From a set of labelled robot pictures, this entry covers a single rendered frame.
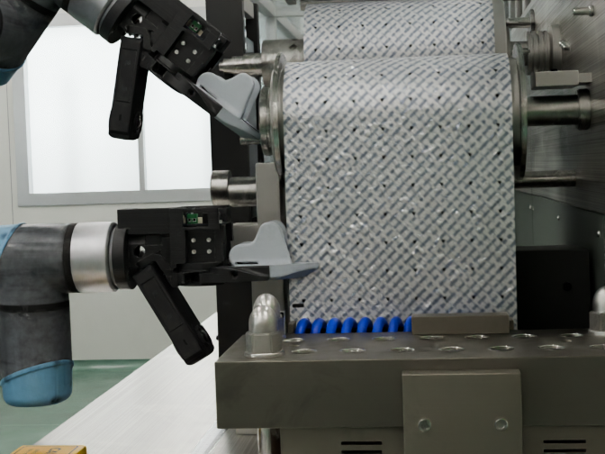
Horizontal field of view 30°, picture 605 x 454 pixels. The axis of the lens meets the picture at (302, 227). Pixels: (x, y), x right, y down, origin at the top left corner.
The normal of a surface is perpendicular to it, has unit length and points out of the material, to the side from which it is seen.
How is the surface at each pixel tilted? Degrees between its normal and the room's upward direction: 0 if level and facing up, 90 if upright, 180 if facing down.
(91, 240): 62
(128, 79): 91
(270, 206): 90
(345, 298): 90
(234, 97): 90
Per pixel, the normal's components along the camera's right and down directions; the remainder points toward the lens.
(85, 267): -0.09, 0.24
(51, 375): 0.59, 0.07
